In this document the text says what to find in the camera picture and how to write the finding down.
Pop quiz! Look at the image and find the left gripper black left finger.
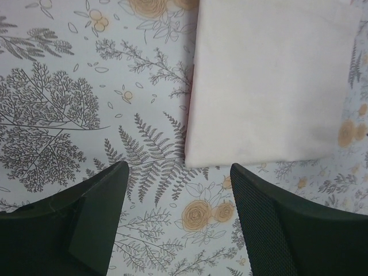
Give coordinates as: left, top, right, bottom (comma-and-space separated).
1, 161, 129, 275

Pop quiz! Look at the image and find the white Coca-Cola t-shirt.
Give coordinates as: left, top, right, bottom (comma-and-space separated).
185, 1, 362, 168

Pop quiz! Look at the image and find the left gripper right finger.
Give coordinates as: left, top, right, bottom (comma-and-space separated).
230, 163, 367, 275

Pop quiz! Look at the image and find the floral patterned table mat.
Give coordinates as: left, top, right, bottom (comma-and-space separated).
1, 1, 367, 275

